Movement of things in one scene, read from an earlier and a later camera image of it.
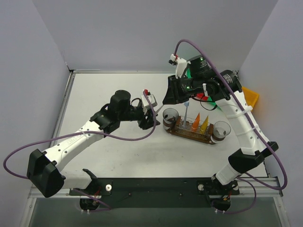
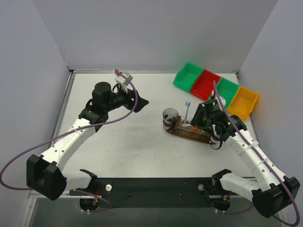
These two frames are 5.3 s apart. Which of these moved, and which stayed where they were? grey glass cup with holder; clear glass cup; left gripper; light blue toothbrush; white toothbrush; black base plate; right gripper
Moved: left gripper; white toothbrush; clear glass cup; right gripper
Stayed: light blue toothbrush; black base plate; grey glass cup with holder
